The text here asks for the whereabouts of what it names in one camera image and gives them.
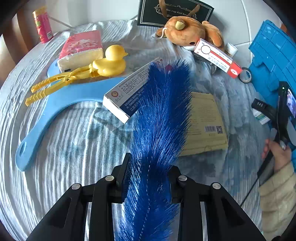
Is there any blue feather duster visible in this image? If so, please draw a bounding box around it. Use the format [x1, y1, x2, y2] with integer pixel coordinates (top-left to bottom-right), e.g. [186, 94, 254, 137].
[114, 58, 193, 241]

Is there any black tape roll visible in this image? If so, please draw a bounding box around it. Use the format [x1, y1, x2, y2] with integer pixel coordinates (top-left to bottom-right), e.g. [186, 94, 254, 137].
[238, 67, 252, 83]

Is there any blue white medicine box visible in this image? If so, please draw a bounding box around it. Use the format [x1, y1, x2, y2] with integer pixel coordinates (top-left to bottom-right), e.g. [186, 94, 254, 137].
[103, 57, 167, 124]

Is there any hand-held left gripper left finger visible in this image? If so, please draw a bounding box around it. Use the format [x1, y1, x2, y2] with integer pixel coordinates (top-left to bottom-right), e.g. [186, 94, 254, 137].
[25, 153, 131, 241]

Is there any brown plush toy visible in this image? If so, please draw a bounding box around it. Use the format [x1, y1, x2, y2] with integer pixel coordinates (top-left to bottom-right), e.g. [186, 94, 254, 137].
[151, 16, 225, 52]

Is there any person's right hand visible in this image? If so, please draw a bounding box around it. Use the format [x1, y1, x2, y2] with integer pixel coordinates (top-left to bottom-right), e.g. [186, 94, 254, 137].
[262, 139, 292, 172]

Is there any pink tissue pack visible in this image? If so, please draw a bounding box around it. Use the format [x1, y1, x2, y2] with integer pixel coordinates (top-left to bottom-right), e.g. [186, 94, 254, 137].
[57, 30, 104, 73]

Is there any red white medicine box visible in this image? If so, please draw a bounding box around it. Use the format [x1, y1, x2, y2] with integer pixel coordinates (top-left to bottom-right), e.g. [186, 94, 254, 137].
[193, 38, 242, 79]

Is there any light blue striped tablecloth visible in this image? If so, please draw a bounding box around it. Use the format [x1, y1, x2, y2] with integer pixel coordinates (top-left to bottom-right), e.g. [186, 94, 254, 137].
[0, 20, 278, 241]

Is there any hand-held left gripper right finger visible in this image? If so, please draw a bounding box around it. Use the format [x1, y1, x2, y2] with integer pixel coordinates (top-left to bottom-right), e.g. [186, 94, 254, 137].
[168, 166, 266, 241]

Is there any red yellow can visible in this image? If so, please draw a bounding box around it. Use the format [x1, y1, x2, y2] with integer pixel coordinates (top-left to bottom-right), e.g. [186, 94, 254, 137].
[32, 6, 54, 44]

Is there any small green white box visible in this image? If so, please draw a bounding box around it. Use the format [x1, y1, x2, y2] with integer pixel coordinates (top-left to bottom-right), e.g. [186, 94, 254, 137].
[253, 109, 270, 125]

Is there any yellow duck snowball clamp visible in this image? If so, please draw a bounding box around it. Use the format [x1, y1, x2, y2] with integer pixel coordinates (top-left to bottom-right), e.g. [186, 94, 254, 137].
[25, 44, 129, 106]

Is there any black gift box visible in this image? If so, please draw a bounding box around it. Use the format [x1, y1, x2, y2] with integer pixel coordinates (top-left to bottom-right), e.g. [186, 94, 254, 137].
[137, 0, 214, 27]

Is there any kraft cardboard box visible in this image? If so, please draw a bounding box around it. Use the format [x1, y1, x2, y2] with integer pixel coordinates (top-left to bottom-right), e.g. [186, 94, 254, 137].
[178, 92, 229, 157]

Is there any blue plastic crate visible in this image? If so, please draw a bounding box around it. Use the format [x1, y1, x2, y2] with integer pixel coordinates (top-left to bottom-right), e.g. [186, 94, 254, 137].
[248, 20, 296, 130]

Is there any light blue plastic paddle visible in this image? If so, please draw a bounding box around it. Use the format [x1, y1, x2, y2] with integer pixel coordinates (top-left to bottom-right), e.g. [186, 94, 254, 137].
[15, 59, 130, 172]

